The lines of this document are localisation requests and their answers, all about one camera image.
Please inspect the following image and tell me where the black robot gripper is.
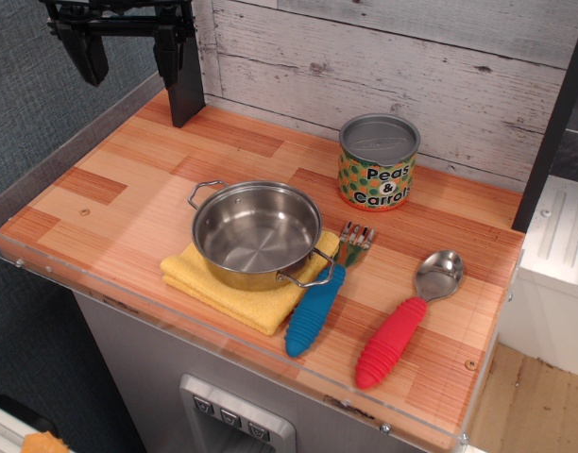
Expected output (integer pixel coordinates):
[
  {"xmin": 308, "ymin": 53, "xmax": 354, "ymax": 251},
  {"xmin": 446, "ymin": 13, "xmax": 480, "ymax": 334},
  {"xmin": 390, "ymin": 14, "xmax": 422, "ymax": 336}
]
[{"xmin": 42, "ymin": 1, "xmax": 195, "ymax": 89}]

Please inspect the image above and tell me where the red handled metal spoon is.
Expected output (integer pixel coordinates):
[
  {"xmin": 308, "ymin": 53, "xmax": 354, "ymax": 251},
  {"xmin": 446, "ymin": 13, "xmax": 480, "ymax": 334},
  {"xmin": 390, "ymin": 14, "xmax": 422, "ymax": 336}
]
[{"xmin": 355, "ymin": 250, "xmax": 464, "ymax": 390}]

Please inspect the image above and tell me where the stainless steel pot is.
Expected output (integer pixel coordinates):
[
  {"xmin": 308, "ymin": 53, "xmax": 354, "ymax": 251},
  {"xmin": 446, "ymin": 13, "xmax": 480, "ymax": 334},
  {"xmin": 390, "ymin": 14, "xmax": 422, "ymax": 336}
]
[{"xmin": 187, "ymin": 180, "xmax": 335, "ymax": 292}]

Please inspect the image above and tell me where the peas and carrots can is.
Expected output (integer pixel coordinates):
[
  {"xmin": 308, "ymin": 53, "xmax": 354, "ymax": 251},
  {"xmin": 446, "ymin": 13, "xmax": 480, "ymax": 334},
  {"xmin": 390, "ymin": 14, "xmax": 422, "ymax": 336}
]
[{"xmin": 337, "ymin": 113, "xmax": 420, "ymax": 212}]

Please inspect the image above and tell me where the grey toy kitchen cabinet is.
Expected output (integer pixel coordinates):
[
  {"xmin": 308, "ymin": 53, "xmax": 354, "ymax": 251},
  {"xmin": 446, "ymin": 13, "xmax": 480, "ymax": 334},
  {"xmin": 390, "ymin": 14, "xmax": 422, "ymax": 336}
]
[{"xmin": 75, "ymin": 294, "xmax": 417, "ymax": 452}]

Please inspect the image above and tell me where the silver dispenser button panel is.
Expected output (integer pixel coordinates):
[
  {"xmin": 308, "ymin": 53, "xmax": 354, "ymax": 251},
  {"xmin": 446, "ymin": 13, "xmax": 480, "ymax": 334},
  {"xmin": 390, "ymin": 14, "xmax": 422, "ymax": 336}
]
[{"xmin": 179, "ymin": 374, "xmax": 297, "ymax": 452}]

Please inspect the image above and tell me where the orange object at corner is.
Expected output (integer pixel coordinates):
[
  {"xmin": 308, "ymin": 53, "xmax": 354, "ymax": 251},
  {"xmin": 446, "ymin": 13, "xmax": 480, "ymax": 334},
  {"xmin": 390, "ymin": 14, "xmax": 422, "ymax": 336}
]
[{"xmin": 20, "ymin": 431, "xmax": 70, "ymax": 453}]

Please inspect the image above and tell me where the dark grey left post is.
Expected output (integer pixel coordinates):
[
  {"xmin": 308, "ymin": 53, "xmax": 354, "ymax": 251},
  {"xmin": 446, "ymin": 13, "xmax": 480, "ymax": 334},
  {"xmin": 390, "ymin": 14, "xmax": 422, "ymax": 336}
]
[{"xmin": 167, "ymin": 25, "xmax": 205, "ymax": 127}]

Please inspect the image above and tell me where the dark grey post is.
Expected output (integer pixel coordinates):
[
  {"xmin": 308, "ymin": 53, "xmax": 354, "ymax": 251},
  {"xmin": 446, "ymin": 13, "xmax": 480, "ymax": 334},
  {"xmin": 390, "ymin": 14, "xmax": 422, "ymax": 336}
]
[
  {"xmin": 512, "ymin": 39, "xmax": 578, "ymax": 233},
  {"xmin": 167, "ymin": 25, "xmax": 205, "ymax": 127}
]

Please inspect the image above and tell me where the clear acrylic guard rail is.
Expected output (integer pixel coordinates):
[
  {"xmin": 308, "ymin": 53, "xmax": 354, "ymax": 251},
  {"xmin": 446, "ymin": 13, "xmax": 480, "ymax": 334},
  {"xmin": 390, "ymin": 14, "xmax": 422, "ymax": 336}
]
[{"xmin": 0, "ymin": 77, "xmax": 464, "ymax": 452}]

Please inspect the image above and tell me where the blue handled metal fork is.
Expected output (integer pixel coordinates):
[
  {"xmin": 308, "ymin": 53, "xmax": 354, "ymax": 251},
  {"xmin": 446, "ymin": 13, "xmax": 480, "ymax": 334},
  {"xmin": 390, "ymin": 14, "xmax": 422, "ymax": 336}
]
[{"xmin": 284, "ymin": 222, "xmax": 375, "ymax": 358}]

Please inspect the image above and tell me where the dark grey right post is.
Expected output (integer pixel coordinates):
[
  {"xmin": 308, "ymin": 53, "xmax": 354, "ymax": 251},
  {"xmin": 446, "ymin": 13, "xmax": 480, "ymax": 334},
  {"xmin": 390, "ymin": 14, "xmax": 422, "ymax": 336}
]
[{"xmin": 512, "ymin": 39, "xmax": 578, "ymax": 233}]

